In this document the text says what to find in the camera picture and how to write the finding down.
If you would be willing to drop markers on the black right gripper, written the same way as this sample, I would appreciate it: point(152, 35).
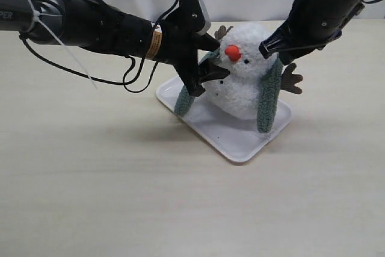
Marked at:
point(311, 25)

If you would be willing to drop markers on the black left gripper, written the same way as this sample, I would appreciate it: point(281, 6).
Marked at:
point(172, 45)

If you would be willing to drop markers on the green knitted scarf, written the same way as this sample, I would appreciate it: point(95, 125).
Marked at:
point(269, 100)

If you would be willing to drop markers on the white plush snowman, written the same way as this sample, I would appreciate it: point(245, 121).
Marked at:
point(234, 40)

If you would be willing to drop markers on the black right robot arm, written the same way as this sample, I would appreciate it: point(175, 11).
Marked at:
point(310, 25)

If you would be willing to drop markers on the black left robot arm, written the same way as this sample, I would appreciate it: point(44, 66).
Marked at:
point(92, 25)

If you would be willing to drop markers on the white rectangular plastic tray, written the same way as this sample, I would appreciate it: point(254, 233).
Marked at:
point(236, 140)

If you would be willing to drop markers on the white zip tie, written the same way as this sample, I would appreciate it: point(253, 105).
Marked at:
point(35, 18)

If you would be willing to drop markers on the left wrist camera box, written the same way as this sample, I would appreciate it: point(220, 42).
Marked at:
point(192, 16)

